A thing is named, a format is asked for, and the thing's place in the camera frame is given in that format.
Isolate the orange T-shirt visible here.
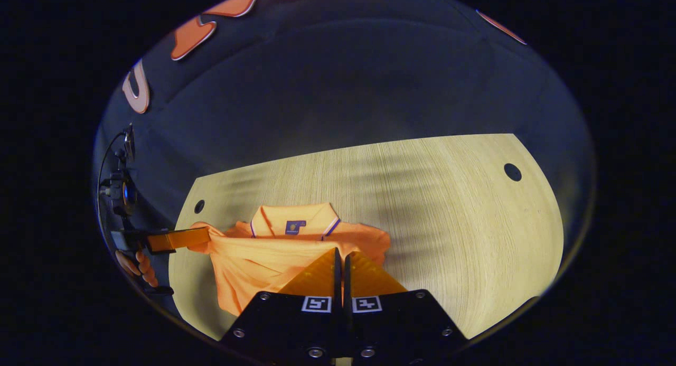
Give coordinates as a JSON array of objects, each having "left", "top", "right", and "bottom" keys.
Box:
[{"left": 191, "top": 202, "right": 391, "bottom": 316}]

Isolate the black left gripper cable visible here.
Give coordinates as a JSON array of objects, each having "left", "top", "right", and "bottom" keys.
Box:
[{"left": 96, "top": 132, "right": 127, "bottom": 250}]

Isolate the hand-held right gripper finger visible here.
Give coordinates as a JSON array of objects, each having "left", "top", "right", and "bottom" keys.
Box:
[
  {"left": 219, "top": 247, "right": 345, "bottom": 364},
  {"left": 343, "top": 251, "right": 470, "bottom": 364}
]

